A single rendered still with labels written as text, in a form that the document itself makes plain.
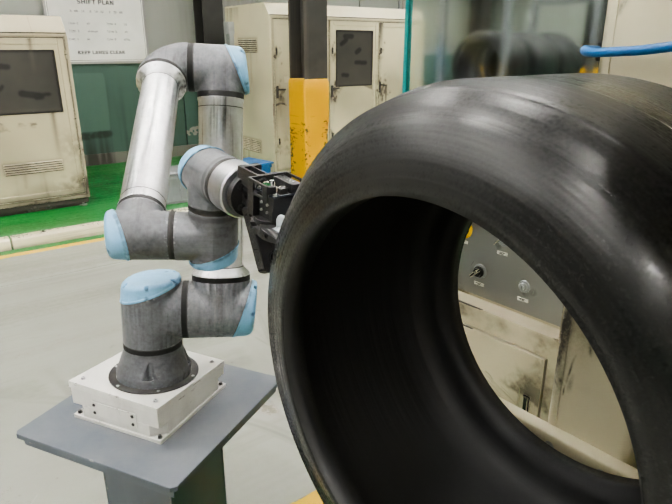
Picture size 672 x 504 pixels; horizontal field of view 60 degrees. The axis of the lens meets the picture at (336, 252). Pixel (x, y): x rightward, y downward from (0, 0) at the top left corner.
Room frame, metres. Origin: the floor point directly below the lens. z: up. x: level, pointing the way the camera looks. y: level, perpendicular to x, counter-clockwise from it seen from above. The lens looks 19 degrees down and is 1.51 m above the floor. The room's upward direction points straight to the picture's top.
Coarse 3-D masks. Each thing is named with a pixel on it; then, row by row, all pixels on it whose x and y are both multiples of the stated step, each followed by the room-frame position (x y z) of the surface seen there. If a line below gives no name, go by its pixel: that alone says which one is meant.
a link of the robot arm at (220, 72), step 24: (192, 48) 1.47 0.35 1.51; (216, 48) 1.49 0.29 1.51; (240, 48) 1.51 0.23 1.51; (192, 72) 1.45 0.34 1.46; (216, 72) 1.46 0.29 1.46; (240, 72) 1.47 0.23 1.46; (216, 96) 1.45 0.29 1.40; (240, 96) 1.48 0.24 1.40; (216, 120) 1.44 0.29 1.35; (240, 120) 1.48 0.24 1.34; (216, 144) 1.43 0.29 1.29; (240, 144) 1.46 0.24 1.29; (240, 240) 1.41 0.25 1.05; (240, 264) 1.40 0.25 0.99; (192, 288) 1.35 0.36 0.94; (216, 288) 1.33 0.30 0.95; (240, 288) 1.36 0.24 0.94; (192, 312) 1.31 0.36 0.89; (216, 312) 1.32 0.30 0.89; (240, 312) 1.33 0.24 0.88; (192, 336) 1.33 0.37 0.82; (216, 336) 1.34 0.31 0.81
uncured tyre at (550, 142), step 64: (384, 128) 0.52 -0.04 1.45; (448, 128) 0.46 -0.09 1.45; (512, 128) 0.43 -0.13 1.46; (576, 128) 0.41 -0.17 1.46; (640, 128) 0.41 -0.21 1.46; (320, 192) 0.57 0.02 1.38; (384, 192) 0.49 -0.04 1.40; (448, 192) 0.44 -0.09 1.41; (512, 192) 0.40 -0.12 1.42; (576, 192) 0.37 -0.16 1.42; (640, 192) 0.36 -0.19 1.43; (320, 256) 0.74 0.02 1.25; (384, 256) 0.82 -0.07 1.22; (448, 256) 0.80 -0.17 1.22; (576, 256) 0.36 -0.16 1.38; (640, 256) 0.34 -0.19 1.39; (320, 320) 0.74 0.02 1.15; (384, 320) 0.81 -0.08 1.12; (448, 320) 0.79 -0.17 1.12; (576, 320) 0.35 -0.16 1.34; (640, 320) 0.32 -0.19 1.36; (320, 384) 0.71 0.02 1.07; (384, 384) 0.76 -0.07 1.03; (448, 384) 0.78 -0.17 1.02; (640, 384) 0.32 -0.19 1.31; (320, 448) 0.59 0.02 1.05; (384, 448) 0.69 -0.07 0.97; (448, 448) 0.72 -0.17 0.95; (512, 448) 0.69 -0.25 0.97; (640, 448) 0.31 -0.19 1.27
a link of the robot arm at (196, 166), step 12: (192, 156) 1.00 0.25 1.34; (204, 156) 0.99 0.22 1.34; (216, 156) 0.98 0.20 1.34; (228, 156) 0.98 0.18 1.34; (180, 168) 1.01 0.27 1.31; (192, 168) 0.98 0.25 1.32; (204, 168) 0.96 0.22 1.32; (180, 180) 1.02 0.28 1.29; (192, 180) 0.98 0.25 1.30; (204, 180) 0.95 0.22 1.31; (192, 192) 0.98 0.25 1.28; (204, 192) 0.95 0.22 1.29; (192, 204) 0.99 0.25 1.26; (204, 204) 0.97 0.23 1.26
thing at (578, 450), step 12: (516, 408) 0.82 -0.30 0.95; (528, 420) 0.79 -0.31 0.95; (540, 420) 0.79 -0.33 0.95; (540, 432) 0.76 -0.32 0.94; (552, 432) 0.76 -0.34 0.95; (564, 432) 0.76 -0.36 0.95; (552, 444) 0.75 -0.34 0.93; (564, 444) 0.73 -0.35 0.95; (576, 444) 0.73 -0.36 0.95; (588, 444) 0.73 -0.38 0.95; (576, 456) 0.72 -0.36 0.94; (588, 456) 0.70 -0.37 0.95; (600, 456) 0.70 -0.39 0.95; (600, 468) 0.69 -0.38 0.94; (612, 468) 0.68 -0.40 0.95; (624, 468) 0.68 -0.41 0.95
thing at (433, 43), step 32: (416, 0) 1.56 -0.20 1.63; (448, 0) 1.48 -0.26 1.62; (480, 0) 1.41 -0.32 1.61; (512, 0) 1.34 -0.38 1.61; (544, 0) 1.28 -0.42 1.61; (576, 0) 1.23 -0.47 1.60; (416, 32) 1.55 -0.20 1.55; (448, 32) 1.47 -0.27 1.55; (480, 32) 1.40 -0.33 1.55; (512, 32) 1.34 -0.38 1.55; (544, 32) 1.28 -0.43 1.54; (576, 32) 1.22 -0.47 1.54; (416, 64) 1.55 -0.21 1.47; (448, 64) 1.47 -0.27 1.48; (480, 64) 1.40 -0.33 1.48; (512, 64) 1.33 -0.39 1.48; (544, 64) 1.27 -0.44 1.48; (576, 64) 1.21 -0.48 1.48
